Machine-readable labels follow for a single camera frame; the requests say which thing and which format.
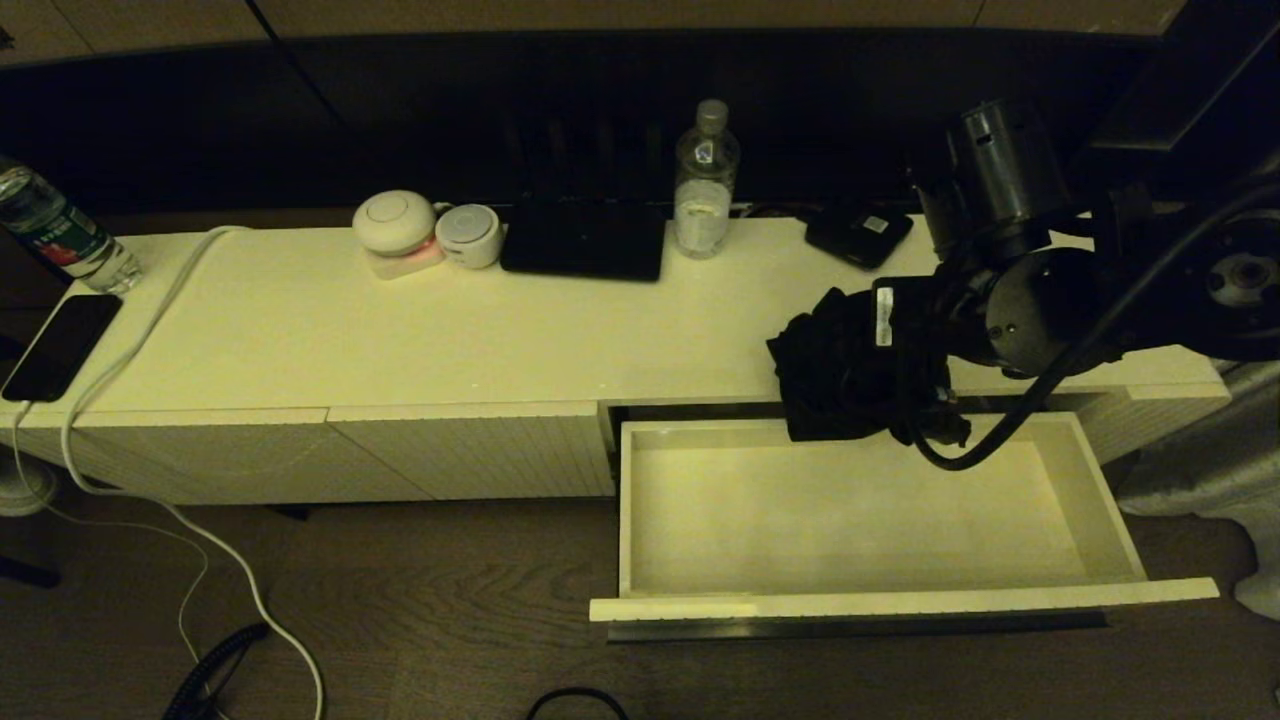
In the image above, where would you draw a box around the white drawer with black handle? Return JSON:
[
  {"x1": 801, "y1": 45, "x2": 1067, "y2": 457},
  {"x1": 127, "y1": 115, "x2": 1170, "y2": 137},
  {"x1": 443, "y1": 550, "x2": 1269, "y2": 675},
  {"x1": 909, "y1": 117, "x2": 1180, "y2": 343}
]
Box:
[{"x1": 590, "y1": 400, "x2": 1221, "y2": 643}]

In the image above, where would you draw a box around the small black labelled box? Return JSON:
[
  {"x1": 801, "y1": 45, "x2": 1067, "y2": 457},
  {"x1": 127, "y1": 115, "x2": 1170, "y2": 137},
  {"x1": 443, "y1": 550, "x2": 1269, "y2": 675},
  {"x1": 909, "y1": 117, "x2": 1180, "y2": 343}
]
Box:
[{"x1": 805, "y1": 205, "x2": 914, "y2": 269}]

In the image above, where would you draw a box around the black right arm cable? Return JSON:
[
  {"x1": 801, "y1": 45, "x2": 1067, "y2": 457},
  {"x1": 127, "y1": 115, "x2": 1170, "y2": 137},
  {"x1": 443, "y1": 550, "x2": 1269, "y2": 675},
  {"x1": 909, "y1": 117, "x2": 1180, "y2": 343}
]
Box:
[{"x1": 903, "y1": 180, "x2": 1280, "y2": 473}]

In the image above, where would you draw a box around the grey curtain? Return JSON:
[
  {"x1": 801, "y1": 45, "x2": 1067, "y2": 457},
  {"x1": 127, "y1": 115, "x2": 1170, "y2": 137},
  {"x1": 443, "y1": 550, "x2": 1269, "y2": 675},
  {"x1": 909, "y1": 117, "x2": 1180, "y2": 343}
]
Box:
[{"x1": 1115, "y1": 150, "x2": 1280, "y2": 621}]

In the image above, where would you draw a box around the black umbrella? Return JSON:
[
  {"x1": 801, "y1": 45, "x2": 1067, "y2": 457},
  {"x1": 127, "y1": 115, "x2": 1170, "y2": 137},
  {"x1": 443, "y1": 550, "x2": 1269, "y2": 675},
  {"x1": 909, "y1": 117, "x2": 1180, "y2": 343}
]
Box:
[{"x1": 767, "y1": 285, "x2": 973, "y2": 448}]

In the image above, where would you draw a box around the white round floor object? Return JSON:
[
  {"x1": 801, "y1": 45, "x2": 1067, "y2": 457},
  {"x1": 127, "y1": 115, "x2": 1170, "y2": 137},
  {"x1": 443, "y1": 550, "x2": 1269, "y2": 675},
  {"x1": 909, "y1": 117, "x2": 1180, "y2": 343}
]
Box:
[{"x1": 0, "y1": 460, "x2": 49, "y2": 518}]

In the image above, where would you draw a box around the black flat rectangular device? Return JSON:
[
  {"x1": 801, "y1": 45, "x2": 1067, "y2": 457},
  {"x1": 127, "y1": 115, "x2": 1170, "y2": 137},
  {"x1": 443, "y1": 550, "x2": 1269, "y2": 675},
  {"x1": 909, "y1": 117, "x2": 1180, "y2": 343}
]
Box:
[{"x1": 500, "y1": 196, "x2": 667, "y2": 282}]

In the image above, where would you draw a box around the black coiled cable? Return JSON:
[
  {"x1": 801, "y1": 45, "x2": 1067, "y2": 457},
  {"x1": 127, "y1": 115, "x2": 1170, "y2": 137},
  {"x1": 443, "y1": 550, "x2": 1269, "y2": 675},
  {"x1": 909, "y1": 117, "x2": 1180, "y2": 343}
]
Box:
[{"x1": 163, "y1": 622, "x2": 273, "y2": 720}]

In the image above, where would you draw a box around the white base with pink light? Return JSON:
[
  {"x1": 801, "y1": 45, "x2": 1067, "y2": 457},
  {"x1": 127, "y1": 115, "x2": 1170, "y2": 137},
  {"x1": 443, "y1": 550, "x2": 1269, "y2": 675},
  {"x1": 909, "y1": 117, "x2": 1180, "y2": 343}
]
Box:
[{"x1": 368, "y1": 238, "x2": 447, "y2": 280}]

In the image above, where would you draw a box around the clear bottle with grey cap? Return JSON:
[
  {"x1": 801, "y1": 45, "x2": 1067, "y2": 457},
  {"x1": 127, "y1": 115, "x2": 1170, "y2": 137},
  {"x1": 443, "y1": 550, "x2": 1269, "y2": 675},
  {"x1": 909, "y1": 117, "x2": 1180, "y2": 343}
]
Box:
[{"x1": 673, "y1": 99, "x2": 742, "y2": 260}]

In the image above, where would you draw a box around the thin white charging cable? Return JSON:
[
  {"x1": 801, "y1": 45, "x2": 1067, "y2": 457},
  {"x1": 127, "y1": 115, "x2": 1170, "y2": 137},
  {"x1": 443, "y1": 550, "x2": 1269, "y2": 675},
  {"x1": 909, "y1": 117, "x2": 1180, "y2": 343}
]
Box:
[{"x1": 12, "y1": 398, "x2": 213, "y2": 666}]

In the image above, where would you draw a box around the clear bottle with green label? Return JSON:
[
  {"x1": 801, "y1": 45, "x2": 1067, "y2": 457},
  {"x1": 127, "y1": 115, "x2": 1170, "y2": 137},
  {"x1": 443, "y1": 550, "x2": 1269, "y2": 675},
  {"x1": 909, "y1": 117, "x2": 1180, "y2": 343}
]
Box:
[{"x1": 0, "y1": 155, "x2": 143, "y2": 296}]

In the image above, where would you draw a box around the black smartphone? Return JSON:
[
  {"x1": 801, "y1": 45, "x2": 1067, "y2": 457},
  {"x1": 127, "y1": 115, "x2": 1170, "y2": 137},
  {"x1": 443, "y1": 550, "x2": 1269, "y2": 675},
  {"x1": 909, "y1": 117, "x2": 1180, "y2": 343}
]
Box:
[{"x1": 3, "y1": 293, "x2": 125, "y2": 402}]

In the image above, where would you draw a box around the thick white power cable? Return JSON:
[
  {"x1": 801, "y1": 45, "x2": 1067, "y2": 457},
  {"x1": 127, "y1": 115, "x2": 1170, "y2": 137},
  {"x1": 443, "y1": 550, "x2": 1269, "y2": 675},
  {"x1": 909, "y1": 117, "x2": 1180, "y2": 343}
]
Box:
[{"x1": 62, "y1": 225, "x2": 327, "y2": 720}]

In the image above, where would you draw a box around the large white dome device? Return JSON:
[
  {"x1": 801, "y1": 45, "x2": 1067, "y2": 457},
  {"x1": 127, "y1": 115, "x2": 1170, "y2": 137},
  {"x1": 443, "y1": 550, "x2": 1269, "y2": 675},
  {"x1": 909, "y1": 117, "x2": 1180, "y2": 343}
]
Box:
[{"x1": 353, "y1": 190, "x2": 438, "y2": 255}]

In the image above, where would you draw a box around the black floor cable loop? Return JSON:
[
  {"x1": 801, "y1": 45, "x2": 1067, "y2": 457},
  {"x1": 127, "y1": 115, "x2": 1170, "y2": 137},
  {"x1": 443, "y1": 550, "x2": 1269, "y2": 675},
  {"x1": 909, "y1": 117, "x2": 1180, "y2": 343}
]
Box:
[{"x1": 526, "y1": 687, "x2": 629, "y2": 720}]

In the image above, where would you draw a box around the white low cabinet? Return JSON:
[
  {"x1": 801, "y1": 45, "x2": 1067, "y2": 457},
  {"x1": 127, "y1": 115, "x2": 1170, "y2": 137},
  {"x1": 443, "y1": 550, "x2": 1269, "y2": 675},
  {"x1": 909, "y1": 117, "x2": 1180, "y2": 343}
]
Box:
[{"x1": 0, "y1": 210, "x2": 1231, "y2": 504}]

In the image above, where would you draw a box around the small white round speaker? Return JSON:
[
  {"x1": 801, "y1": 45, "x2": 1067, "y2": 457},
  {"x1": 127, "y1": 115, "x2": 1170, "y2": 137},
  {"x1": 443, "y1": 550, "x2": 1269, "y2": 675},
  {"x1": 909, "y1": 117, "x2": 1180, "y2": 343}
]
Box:
[{"x1": 436, "y1": 204, "x2": 503, "y2": 269}]

